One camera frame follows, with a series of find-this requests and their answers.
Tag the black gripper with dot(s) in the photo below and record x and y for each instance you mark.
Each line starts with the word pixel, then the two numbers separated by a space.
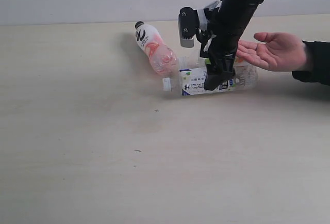
pixel 219 47

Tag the white label jasmine oolong bottle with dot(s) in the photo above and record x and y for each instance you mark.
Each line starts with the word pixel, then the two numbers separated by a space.
pixel 191 81

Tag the tea bottle green apple label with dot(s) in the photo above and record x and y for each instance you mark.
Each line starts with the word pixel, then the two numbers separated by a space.
pixel 194 60

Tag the pink white bottle black cap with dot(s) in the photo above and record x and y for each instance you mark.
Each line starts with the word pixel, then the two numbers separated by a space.
pixel 161 58

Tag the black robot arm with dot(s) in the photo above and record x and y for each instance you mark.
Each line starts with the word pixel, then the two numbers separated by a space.
pixel 233 14

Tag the black sleeved forearm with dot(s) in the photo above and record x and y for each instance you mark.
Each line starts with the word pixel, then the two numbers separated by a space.
pixel 318 55

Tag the open human hand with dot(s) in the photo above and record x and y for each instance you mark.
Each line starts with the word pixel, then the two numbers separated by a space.
pixel 277 52

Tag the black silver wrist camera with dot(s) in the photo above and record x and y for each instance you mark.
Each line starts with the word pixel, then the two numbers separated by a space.
pixel 193 22

